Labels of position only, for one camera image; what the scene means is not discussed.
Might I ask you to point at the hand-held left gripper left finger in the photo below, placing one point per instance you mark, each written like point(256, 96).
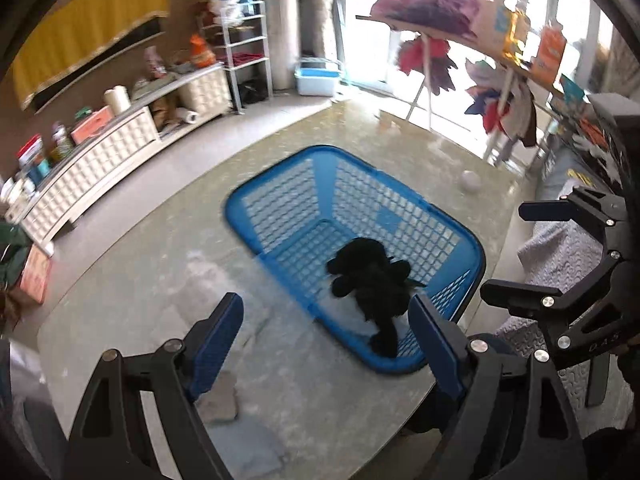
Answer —
point(217, 355)

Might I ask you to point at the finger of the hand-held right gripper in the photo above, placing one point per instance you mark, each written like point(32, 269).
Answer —
point(520, 297)
point(545, 211)

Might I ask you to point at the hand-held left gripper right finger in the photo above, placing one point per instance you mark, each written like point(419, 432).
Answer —
point(435, 345)

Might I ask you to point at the black soft cloth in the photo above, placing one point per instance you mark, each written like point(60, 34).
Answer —
point(370, 280)

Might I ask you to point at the grey white cloth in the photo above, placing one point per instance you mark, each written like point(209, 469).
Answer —
point(345, 320)

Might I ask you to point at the blue plastic basket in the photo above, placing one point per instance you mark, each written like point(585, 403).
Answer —
point(280, 200)

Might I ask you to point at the grey textured sofa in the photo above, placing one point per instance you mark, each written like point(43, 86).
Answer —
point(555, 260)

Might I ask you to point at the blue printed box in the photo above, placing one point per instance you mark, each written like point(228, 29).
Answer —
point(571, 91)

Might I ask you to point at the colourful hanging clothes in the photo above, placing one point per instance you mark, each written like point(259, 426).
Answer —
point(500, 95)

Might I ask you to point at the orange carton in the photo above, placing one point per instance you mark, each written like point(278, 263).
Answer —
point(549, 55)

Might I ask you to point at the wooden folding table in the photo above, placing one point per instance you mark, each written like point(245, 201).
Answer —
point(480, 47)

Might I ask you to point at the yellow oil bottle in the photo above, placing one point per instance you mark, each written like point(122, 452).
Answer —
point(516, 35)

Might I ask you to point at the cream packet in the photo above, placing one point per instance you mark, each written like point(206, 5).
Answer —
point(495, 27)

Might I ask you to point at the pink cardboard box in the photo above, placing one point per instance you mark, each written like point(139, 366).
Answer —
point(36, 275)

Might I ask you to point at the white tufted TV cabinet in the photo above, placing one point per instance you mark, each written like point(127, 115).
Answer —
point(100, 160)

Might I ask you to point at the green bag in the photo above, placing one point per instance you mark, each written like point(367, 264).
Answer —
point(12, 255)

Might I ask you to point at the pink purple cloth pile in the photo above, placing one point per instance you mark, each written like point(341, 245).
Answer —
point(425, 7)

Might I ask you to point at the paper towel roll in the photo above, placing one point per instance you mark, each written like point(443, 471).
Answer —
point(187, 116)

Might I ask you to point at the blue and white plastic box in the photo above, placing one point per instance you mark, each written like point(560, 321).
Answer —
point(317, 80)

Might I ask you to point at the cream jug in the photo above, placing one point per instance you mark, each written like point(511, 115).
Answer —
point(117, 100)

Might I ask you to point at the red and white package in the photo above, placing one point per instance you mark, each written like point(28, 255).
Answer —
point(31, 150)

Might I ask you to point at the tall snack bag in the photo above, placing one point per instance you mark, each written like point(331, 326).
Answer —
point(156, 62)

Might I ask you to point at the orange bag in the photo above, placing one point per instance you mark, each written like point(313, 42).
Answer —
point(201, 52)

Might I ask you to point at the patterned curtain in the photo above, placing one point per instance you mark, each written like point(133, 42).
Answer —
point(322, 5)

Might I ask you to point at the white metal shelf rack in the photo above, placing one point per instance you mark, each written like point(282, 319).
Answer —
point(247, 45)

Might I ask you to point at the standing air conditioner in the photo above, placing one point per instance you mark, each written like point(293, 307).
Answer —
point(281, 20)

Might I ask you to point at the black television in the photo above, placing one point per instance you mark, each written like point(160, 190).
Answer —
point(125, 40)

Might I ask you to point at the yellow cloth cover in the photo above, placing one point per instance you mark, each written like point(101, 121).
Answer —
point(90, 20)

